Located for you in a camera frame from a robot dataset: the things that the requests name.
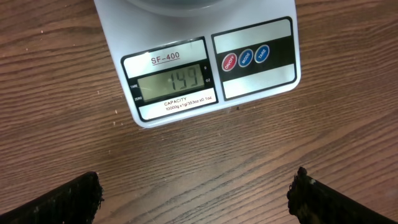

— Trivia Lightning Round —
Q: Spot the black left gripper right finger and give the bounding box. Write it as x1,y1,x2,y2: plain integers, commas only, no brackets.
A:
287,167,397,224

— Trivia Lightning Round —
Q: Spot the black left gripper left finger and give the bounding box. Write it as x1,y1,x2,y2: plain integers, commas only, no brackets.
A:
1,171,104,223

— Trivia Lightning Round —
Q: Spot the white digital kitchen scale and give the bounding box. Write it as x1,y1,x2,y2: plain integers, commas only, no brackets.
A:
95,0,301,128

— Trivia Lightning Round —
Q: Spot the blue metal bowl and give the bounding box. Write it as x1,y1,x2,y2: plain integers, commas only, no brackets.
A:
129,0,221,9

